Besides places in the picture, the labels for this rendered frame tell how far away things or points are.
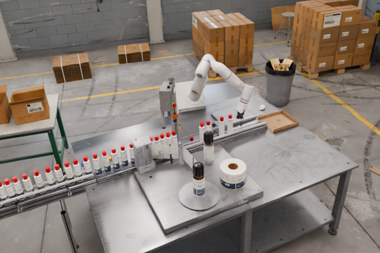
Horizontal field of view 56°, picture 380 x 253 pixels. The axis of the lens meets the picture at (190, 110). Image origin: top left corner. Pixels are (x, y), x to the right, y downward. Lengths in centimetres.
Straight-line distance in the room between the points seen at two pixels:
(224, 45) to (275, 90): 143
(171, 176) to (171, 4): 584
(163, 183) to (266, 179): 82
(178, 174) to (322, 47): 411
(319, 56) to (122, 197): 451
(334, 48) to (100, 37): 482
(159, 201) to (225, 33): 411
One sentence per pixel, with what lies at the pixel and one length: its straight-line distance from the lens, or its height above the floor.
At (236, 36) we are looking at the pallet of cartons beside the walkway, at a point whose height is 70.
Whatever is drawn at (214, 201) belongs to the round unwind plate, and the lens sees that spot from 270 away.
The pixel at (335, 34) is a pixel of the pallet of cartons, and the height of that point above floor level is 77.
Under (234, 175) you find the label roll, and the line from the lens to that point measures 271.
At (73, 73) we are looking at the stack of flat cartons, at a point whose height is 15.
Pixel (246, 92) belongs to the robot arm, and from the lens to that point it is 324.
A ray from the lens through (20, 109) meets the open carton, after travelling 418.
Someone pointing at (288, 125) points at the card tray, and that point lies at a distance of 360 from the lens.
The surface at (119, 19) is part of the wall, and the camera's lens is 823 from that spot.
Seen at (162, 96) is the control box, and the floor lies 143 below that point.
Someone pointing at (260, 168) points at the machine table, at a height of 83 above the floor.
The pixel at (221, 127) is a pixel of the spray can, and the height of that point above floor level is 99.
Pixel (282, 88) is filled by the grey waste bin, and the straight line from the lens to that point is 549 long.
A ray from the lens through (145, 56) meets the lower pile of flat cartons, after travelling 735.
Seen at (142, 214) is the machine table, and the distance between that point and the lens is 274.
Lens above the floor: 279
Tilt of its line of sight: 30 degrees down
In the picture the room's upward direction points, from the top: 3 degrees counter-clockwise
